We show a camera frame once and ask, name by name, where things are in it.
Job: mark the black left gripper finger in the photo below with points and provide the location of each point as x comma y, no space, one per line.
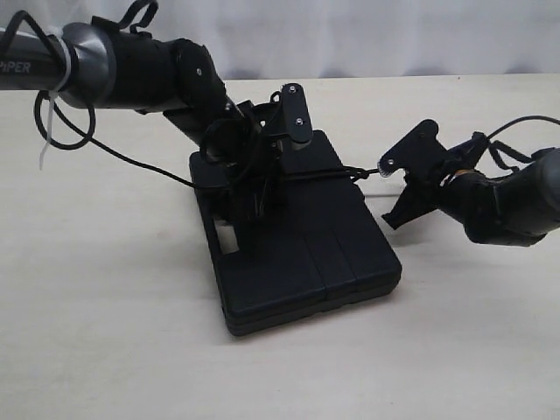
260,195

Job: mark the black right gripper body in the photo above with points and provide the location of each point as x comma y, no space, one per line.
462,157

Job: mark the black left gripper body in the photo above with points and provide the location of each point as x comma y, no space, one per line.
240,138

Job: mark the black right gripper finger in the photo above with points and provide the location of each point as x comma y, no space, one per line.
412,204

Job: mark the black plastic case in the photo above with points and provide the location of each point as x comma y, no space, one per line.
321,250

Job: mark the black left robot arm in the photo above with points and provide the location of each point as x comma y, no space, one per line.
100,65

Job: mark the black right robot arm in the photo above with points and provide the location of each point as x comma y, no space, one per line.
517,210

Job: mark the white curtain backdrop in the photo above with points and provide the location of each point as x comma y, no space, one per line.
335,39

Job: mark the white zip tie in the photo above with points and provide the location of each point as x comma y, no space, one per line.
52,118

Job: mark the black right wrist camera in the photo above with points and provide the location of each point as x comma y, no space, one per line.
418,153

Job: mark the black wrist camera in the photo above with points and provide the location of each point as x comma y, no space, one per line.
418,153
290,116

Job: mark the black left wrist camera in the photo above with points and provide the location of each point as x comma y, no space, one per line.
290,116

